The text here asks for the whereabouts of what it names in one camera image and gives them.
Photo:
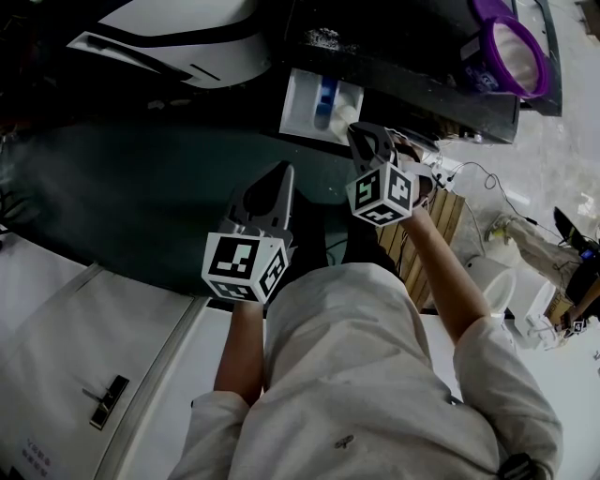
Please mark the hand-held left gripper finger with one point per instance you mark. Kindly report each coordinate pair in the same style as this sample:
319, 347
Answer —
284, 206
238, 208

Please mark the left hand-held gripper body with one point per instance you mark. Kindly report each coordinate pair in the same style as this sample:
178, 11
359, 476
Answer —
229, 258

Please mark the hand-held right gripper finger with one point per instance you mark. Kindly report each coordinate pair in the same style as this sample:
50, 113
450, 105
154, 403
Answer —
386, 145
356, 150

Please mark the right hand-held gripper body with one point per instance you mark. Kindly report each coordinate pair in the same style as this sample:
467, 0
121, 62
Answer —
382, 194

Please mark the white plastic spoon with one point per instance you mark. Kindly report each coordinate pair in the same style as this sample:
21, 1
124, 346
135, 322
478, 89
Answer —
344, 117

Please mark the white detergent drawer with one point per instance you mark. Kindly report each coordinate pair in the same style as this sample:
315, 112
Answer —
300, 103

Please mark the white powder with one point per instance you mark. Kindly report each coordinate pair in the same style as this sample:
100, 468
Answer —
515, 56

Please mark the person's right forearm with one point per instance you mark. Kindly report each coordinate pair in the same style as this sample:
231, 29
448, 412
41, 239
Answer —
450, 267

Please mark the person's left forearm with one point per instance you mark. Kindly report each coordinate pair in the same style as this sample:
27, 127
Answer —
239, 347

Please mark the person's right hand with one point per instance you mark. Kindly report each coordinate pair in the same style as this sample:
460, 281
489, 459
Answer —
424, 185

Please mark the person's black trousers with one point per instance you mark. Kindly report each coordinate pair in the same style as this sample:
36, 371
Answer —
319, 234

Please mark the wooden slat board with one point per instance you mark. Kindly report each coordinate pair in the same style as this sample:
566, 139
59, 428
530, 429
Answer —
422, 244

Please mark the black washing machine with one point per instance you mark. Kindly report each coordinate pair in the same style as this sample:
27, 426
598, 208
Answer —
140, 187

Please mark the purple plastic tub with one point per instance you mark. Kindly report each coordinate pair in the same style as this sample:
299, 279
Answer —
473, 79

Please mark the white and navy appliance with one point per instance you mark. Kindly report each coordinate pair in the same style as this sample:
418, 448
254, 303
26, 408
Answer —
197, 47

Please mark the white door panel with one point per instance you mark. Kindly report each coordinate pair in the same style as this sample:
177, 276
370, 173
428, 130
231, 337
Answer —
94, 356

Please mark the person's white shirt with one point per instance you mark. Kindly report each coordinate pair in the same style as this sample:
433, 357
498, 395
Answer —
351, 375

